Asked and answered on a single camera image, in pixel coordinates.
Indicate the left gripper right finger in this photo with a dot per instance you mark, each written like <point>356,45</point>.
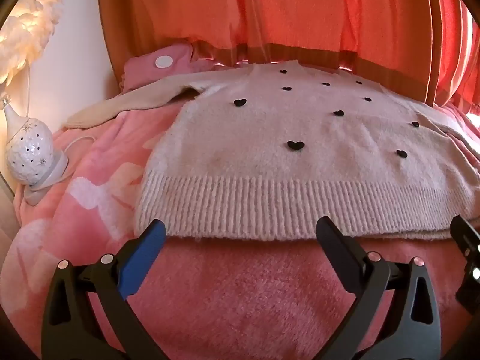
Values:
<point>411,328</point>

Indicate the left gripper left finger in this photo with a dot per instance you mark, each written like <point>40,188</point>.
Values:
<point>87,315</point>

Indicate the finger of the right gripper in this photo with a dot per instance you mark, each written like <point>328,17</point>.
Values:
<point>467,241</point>

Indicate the cream sweater with black hearts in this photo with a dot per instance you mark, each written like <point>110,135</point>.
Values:
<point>264,151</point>

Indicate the pink fleece blanket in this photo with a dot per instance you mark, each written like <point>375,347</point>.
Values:
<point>207,296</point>

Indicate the white ceramic night lamp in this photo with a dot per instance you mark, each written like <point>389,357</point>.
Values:
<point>31,156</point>

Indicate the orange red curtain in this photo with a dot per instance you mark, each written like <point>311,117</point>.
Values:
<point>300,11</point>

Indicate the wooden bed headboard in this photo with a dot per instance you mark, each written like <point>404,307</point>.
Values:
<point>337,63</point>

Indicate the pink pillow with white dot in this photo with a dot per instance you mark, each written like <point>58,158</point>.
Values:
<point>177,59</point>

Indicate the white feather lamp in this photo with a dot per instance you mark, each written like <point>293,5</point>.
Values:
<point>26,28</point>

